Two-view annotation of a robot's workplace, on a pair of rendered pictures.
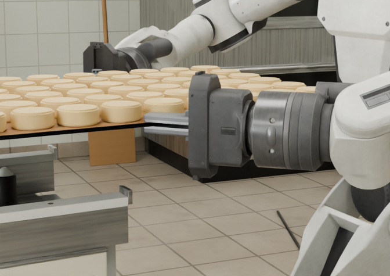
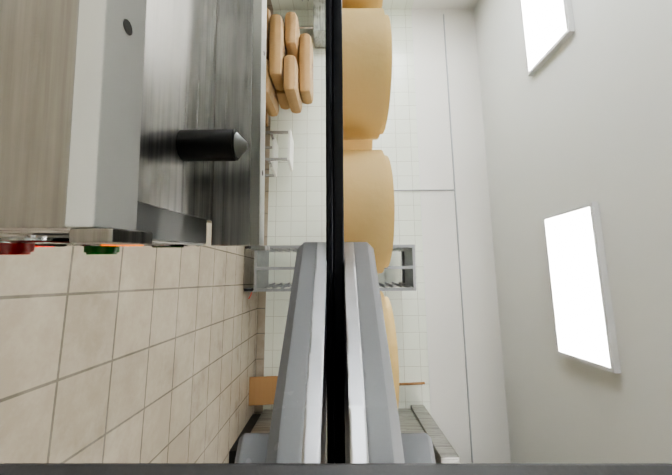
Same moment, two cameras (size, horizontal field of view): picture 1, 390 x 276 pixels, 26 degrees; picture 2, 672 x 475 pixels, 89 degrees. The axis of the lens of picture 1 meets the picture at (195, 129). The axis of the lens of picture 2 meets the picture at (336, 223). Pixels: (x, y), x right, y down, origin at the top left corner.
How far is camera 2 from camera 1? 0.92 m
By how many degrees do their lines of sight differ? 34
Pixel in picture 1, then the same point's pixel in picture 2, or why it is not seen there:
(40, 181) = (225, 228)
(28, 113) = not seen: outside the picture
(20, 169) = (244, 203)
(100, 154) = (255, 383)
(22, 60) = not seen: hidden behind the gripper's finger
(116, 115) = (360, 164)
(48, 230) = not seen: outside the picture
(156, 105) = (387, 317)
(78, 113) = (383, 22)
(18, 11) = not seen: hidden behind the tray
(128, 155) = (253, 400)
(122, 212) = (47, 207)
